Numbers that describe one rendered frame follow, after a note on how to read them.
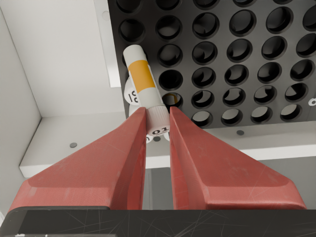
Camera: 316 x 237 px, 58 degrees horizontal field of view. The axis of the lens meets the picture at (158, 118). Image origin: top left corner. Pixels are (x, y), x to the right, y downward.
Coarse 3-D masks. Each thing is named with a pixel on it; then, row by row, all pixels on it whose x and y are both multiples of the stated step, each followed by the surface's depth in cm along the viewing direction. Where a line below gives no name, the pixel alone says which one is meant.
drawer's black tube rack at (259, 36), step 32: (128, 0) 16; (160, 0) 16; (192, 0) 13; (224, 0) 13; (256, 0) 13; (288, 0) 13; (128, 32) 17; (160, 32) 17; (192, 32) 14; (224, 32) 14; (256, 32) 14; (288, 32) 14; (160, 64) 15; (192, 64) 15; (224, 64) 15; (256, 64) 15; (288, 64) 15; (192, 96) 16; (224, 96) 20; (256, 96) 20; (288, 96) 17
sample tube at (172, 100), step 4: (164, 96) 19; (168, 96) 19; (172, 96) 19; (176, 96) 19; (164, 100) 18; (168, 100) 18; (172, 100) 18; (176, 100) 19; (168, 104) 18; (172, 104) 18; (168, 132) 16; (164, 136) 16; (168, 136) 16; (168, 140) 16
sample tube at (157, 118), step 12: (132, 48) 14; (132, 60) 14; (144, 60) 14; (132, 72) 14; (144, 72) 13; (132, 84) 14; (144, 84) 13; (156, 84) 14; (144, 96) 13; (156, 96) 13; (156, 108) 13; (156, 120) 12; (168, 120) 13; (156, 132) 13
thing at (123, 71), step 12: (108, 0) 13; (144, 0) 13; (120, 12) 13; (132, 12) 14; (144, 12) 13; (120, 24) 14; (144, 24) 14; (120, 36) 14; (144, 36) 14; (120, 48) 14; (144, 48) 14; (120, 60) 15; (120, 72) 15; (120, 84) 16
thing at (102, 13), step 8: (96, 0) 18; (104, 0) 18; (96, 8) 18; (104, 8) 18; (96, 16) 19; (104, 16) 18; (104, 24) 19; (104, 32) 19; (104, 40) 19; (112, 40) 19; (104, 48) 20; (112, 48) 20; (104, 56) 20; (112, 56) 20; (112, 64) 20; (112, 72) 21; (112, 80) 21
